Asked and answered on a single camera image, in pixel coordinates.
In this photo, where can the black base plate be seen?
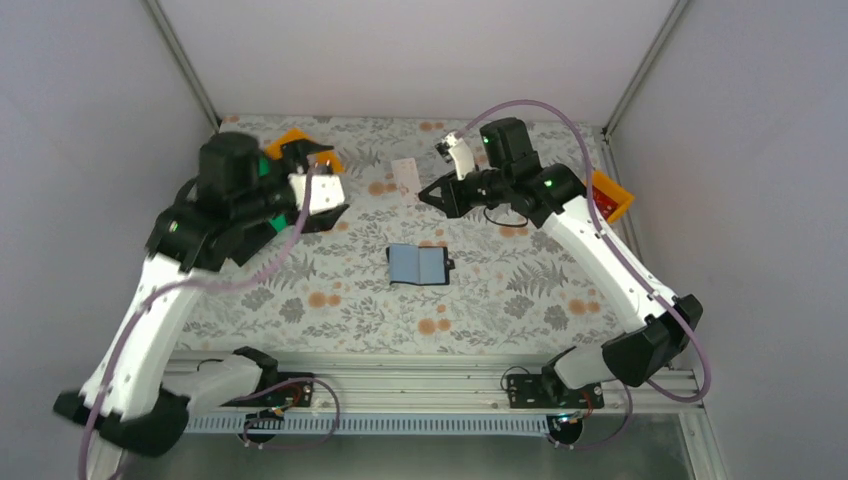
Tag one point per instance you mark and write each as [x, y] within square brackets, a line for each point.
[294, 394]
[537, 391]

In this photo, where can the black card holder wallet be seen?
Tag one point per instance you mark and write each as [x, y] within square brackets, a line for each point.
[419, 265]

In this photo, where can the black bin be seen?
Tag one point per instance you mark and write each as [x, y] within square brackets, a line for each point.
[254, 240]

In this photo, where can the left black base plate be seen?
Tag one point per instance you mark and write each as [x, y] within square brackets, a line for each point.
[294, 394]

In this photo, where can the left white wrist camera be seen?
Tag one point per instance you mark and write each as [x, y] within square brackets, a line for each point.
[326, 191]

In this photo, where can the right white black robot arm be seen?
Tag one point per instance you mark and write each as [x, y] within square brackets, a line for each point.
[654, 319]

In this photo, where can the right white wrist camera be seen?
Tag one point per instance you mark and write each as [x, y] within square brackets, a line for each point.
[454, 150]

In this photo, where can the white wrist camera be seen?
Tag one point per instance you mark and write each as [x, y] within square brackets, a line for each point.
[454, 150]
[326, 191]

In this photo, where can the aluminium rail frame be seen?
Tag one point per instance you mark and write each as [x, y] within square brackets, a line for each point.
[471, 384]

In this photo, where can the floral patterned table mat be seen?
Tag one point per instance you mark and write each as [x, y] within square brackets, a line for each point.
[514, 290]

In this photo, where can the grey slotted cable duct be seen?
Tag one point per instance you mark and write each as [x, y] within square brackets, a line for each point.
[406, 424]

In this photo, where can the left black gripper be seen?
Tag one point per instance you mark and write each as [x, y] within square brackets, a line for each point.
[293, 158]

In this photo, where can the white floral credit card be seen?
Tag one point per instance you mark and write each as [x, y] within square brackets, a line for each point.
[406, 175]

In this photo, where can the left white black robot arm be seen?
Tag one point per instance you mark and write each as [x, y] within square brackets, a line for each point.
[240, 199]

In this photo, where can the orange bin right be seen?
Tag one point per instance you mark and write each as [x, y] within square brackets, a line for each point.
[620, 195]

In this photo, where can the green bin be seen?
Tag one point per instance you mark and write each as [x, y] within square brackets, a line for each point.
[273, 173]

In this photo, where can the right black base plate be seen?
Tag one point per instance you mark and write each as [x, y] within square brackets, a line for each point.
[537, 391]

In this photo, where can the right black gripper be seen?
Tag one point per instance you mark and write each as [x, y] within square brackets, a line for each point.
[457, 196]

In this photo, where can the orange bin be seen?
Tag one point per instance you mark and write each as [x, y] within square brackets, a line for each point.
[620, 195]
[276, 149]

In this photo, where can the orange bin back left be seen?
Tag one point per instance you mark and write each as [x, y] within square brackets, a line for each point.
[276, 149]

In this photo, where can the red card in bin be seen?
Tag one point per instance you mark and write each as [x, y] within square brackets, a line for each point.
[605, 204]

